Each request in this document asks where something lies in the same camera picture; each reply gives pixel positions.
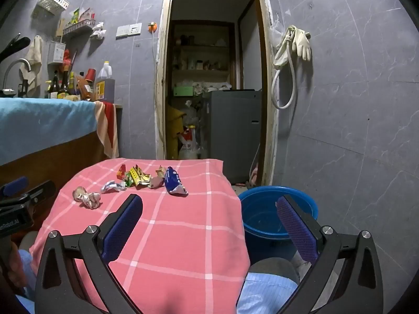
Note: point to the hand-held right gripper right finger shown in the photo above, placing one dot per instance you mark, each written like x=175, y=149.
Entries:
x=296, y=229

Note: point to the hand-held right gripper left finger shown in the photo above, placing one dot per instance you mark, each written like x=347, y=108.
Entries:
x=122, y=229

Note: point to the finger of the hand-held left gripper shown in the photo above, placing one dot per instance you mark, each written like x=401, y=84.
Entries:
x=14, y=184
x=42, y=189

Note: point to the blue plastic bucket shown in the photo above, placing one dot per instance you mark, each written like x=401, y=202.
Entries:
x=262, y=216

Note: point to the silver white wrapper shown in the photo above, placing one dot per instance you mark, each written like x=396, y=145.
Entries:
x=113, y=186

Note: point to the pinkish foil wrapper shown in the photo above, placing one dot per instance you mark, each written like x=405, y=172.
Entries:
x=88, y=199

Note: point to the green white wrapper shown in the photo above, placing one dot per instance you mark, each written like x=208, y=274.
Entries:
x=129, y=180

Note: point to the yellow wrapper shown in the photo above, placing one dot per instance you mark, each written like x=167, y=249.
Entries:
x=139, y=174

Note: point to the red wrapper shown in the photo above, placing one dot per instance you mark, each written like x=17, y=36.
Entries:
x=121, y=171

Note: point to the brown cardboard piece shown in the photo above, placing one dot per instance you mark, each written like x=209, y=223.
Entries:
x=157, y=180

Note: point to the blue snack wrapper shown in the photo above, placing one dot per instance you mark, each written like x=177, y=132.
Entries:
x=173, y=181

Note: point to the person's left hand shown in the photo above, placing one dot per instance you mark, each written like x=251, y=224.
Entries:
x=16, y=265

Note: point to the wooden cabinet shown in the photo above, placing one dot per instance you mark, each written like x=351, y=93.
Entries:
x=49, y=170

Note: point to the person's knee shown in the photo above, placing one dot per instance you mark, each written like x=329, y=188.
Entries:
x=273, y=270

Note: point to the blue towel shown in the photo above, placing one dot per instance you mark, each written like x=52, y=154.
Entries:
x=42, y=127

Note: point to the pink checked cloth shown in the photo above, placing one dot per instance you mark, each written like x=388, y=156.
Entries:
x=183, y=252

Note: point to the person's blue garment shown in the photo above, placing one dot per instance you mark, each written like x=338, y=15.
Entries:
x=262, y=296

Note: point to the red cream striped cloth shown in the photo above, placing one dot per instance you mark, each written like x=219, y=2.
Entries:
x=108, y=127

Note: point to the dark glass bottle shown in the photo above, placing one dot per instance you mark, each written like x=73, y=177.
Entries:
x=54, y=88
x=63, y=90

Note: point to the white red printed bag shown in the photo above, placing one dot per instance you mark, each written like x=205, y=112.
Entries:
x=188, y=147

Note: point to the yellow capped bottle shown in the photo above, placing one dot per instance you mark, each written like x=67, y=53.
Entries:
x=71, y=83

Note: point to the yellow bag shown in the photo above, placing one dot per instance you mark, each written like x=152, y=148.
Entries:
x=173, y=127

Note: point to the grey washing machine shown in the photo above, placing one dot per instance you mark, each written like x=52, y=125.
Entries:
x=232, y=130

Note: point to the large dark liquid jug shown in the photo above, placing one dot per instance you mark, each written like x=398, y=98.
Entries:
x=105, y=86

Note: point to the metal faucet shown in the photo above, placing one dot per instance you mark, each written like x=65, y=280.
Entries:
x=14, y=63

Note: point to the red cup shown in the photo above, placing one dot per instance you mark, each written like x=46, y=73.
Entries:
x=90, y=74

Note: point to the beige hanging towel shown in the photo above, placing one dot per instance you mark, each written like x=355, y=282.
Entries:
x=32, y=59

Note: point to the red hanging bag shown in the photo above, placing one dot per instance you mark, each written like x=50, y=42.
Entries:
x=66, y=59

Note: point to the black hanging utensil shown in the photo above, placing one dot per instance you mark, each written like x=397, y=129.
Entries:
x=14, y=45

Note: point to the green box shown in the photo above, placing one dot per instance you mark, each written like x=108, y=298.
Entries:
x=183, y=90

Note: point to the white crumpled plastic bag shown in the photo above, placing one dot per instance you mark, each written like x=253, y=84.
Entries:
x=98, y=31

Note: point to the green seasoning packet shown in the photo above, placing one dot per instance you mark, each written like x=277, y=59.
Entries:
x=75, y=17

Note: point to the beige seasoning packet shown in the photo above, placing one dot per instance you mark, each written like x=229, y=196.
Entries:
x=86, y=14

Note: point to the white plastic basket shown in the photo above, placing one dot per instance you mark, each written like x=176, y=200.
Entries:
x=52, y=1

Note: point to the wooden storage shelf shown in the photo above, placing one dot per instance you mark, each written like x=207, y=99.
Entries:
x=203, y=59

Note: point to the clear plastic bag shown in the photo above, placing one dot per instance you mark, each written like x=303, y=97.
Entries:
x=276, y=27

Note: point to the wooden door frame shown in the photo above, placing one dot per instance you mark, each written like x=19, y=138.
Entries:
x=161, y=88

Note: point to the orange wall hook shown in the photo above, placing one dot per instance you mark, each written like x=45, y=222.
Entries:
x=153, y=27

